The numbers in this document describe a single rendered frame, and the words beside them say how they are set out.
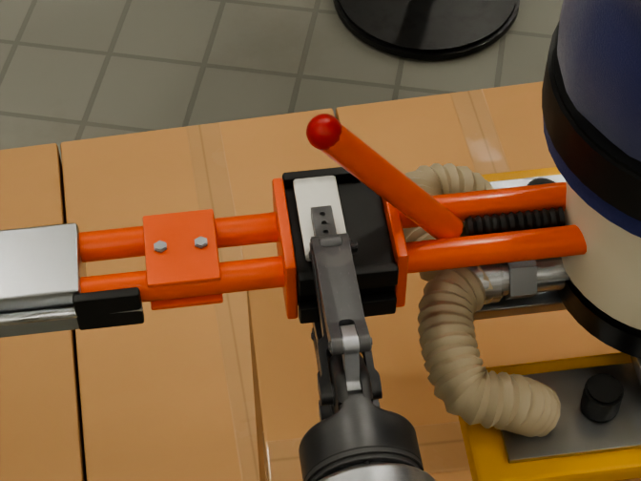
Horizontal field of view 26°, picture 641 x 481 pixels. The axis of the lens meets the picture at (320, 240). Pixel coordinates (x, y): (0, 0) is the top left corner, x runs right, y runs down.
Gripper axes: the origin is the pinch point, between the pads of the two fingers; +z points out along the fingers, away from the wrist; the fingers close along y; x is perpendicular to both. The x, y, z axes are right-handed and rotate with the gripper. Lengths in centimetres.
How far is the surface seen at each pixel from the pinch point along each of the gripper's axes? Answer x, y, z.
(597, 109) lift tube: 16.3, -15.5, -4.9
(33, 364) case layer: -31, 69, 40
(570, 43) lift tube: 15.3, -17.8, -1.3
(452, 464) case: 11.1, 29.4, -3.1
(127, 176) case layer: -17, 69, 70
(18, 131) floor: -41, 124, 134
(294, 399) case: -1.6, 29.4, 5.4
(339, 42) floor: 25, 124, 150
